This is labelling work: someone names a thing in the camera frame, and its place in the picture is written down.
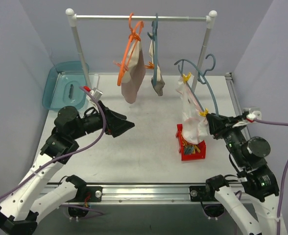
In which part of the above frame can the red plastic bin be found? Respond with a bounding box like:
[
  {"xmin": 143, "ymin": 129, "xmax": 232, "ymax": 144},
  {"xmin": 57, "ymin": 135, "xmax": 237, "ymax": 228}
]
[{"xmin": 175, "ymin": 124, "xmax": 206, "ymax": 162}]

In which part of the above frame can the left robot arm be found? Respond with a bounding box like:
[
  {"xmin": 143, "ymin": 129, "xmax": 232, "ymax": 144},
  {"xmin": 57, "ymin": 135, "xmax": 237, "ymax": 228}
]
[{"xmin": 0, "ymin": 101, "xmax": 135, "ymax": 235}]

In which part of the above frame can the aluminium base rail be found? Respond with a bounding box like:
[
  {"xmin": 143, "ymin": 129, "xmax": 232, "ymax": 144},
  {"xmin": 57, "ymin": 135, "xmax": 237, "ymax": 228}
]
[{"xmin": 14, "ymin": 182, "xmax": 278, "ymax": 206}]

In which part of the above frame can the beige brown underwear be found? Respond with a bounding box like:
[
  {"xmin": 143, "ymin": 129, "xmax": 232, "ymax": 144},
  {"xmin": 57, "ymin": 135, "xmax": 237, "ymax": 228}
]
[{"xmin": 121, "ymin": 42, "xmax": 146, "ymax": 104}]

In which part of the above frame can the orange plastic hanger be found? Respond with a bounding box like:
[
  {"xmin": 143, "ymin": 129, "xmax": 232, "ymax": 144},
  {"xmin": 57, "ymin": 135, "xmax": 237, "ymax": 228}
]
[{"xmin": 113, "ymin": 12, "xmax": 144, "ymax": 86}]

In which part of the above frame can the white clothes rack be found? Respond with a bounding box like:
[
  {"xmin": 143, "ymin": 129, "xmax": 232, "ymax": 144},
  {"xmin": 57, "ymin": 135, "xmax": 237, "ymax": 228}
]
[{"xmin": 66, "ymin": 8, "xmax": 217, "ymax": 91}]

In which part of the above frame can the colourful clothespins pile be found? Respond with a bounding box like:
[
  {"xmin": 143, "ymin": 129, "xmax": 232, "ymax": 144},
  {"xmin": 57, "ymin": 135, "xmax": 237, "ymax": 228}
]
[{"xmin": 179, "ymin": 142, "xmax": 201, "ymax": 155}]

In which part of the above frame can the teal plastic basin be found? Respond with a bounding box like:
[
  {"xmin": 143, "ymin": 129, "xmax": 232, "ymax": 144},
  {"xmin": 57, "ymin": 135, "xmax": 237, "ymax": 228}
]
[{"xmin": 42, "ymin": 61, "xmax": 87, "ymax": 111}]

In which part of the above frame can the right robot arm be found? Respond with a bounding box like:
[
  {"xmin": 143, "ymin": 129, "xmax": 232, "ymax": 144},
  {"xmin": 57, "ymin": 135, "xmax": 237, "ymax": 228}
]
[{"xmin": 204, "ymin": 110, "xmax": 287, "ymax": 235}]

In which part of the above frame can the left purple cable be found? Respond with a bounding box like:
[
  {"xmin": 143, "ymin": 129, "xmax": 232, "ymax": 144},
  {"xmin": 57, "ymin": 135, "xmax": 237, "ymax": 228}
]
[{"xmin": 0, "ymin": 85, "xmax": 108, "ymax": 222}]

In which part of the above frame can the yellow clothespin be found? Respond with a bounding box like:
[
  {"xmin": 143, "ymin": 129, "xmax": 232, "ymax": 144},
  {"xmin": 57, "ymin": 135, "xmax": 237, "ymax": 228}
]
[
  {"xmin": 181, "ymin": 72, "xmax": 192, "ymax": 83},
  {"xmin": 199, "ymin": 108, "xmax": 209, "ymax": 117}
]

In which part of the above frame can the orange clothespin on blue hanger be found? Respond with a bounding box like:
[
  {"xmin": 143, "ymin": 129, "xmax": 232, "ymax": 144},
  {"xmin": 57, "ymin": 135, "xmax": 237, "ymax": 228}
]
[{"xmin": 145, "ymin": 62, "xmax": 155, "ymax": 70}]

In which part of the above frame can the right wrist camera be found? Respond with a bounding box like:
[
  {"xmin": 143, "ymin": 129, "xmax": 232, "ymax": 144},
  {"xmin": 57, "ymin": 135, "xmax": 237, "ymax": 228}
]
[{"xmin": 232, "ymin": 107, "xmax": 262, "ymax": 128}]

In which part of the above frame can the grey beige underwear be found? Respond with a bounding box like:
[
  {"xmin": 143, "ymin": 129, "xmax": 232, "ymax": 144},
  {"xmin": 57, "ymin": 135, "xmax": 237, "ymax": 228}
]
[{"xmin": 149, "ymin": 44, "xmax": 165, "ymax": 96}]

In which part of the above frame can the white pink-trimmed underwear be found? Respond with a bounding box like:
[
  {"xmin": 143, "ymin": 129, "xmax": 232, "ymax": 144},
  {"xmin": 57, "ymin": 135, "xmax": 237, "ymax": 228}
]
[{"xmin": 176, "ymin": 77, "xmax": 209, "ymax": 144}]

